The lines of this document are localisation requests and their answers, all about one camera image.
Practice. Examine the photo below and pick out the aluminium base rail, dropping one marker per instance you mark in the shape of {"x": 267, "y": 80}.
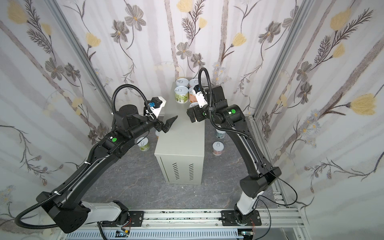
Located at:
{"x": 176, "y": 218}

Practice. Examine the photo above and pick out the pink white can right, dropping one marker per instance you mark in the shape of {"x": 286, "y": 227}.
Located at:
{"x": 218, "y": 148}

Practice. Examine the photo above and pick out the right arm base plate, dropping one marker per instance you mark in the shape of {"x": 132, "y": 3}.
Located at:
{"x": 232, "y": 218}

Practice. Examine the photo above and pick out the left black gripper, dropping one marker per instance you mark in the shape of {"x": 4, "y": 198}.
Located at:
{"x": 158, "y": 125}

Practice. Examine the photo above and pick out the teal labelled can right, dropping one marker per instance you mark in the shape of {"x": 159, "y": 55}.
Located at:
{"x": 220, "y": 134}

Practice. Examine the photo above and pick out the grey metal cabinet counter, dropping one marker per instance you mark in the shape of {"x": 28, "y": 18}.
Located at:
{"x": 180, "y": 152}

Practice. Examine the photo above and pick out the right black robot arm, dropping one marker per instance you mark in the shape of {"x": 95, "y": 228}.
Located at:
{"x": 213, "y": 105}

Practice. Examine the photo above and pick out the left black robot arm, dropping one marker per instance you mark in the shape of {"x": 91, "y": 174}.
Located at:
{"x": 64, "y": 204}

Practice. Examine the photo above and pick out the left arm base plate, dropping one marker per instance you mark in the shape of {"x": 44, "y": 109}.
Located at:
{"x": 133, "y": 218}

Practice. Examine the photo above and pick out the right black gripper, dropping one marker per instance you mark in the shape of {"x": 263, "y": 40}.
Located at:
{"x": 193, "y": 114}

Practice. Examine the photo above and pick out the green white labelled can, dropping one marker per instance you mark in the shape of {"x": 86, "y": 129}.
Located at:
{"x": 181, "y": 94}

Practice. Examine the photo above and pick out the blue labelled can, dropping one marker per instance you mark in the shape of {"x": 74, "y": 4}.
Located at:
{"x": 182, "y": 82}

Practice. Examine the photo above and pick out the white slotted cable duct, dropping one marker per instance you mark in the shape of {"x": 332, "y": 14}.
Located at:
{"x": 178, "y": 234}

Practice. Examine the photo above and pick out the pink labelled can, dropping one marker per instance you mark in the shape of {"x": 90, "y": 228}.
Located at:
{"x": 193, "y": 82}

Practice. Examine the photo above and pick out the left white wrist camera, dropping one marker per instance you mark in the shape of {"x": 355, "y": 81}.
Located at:
{"x": 156, "y": 104}

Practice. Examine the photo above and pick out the brown labelled can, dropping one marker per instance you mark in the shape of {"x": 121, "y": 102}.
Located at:
{"x": 192, "y": 95}

